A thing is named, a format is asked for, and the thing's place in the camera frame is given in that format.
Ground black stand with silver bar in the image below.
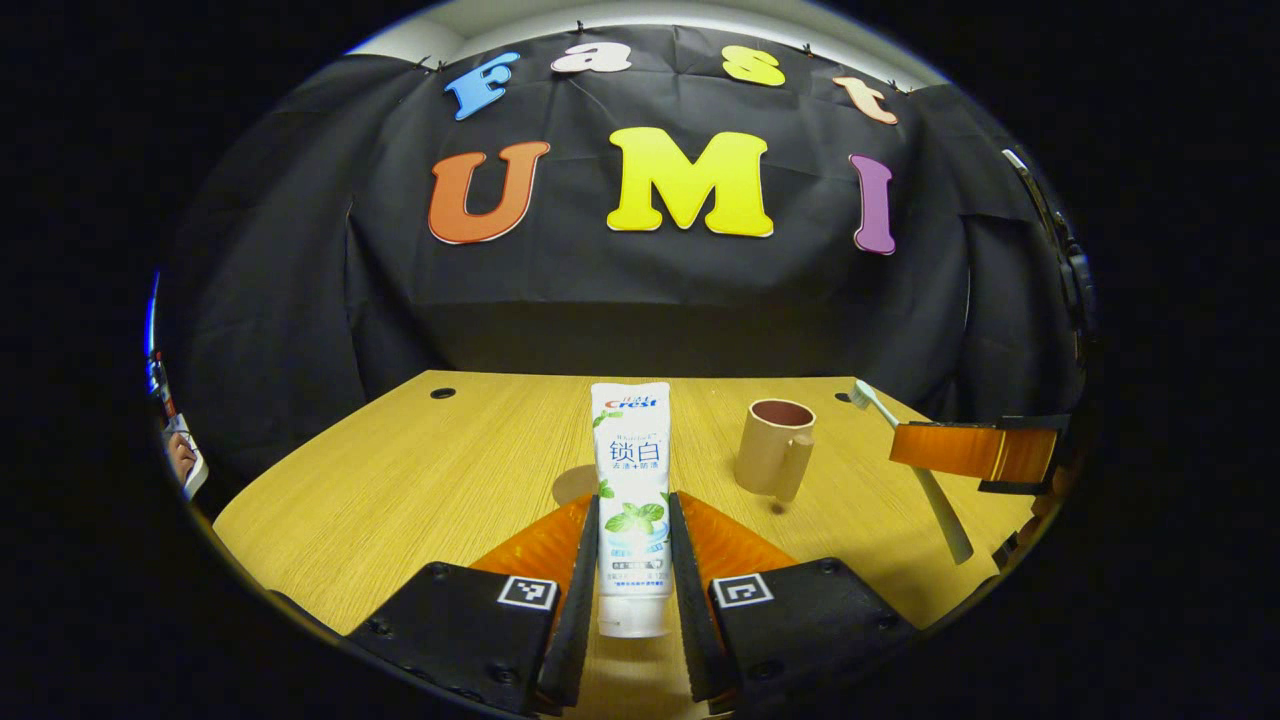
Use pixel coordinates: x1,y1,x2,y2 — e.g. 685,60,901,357
1002,148,1098,346

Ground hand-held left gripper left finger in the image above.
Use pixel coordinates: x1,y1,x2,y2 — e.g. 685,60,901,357
345,490,601,717

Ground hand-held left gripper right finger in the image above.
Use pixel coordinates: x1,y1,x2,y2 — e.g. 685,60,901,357
667,490,916,716

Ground black backdrop cloth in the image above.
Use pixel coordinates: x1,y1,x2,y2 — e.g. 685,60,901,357
155,25,1091,491

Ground wooden desktop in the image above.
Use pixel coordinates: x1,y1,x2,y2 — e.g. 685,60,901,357
212,370,1041,720

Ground white toothbrush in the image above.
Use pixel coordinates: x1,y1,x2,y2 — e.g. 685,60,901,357
849,379,975,566

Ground white toothpaste tube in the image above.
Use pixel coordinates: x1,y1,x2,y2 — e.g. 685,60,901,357
590,381,673,639

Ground white side table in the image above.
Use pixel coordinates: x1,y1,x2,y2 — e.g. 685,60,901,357
160,412,211,501

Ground beige cup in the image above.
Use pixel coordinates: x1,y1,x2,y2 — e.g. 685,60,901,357
734,399,817,503

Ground lit blue screen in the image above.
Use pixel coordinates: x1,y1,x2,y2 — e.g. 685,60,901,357
146,270,166,396

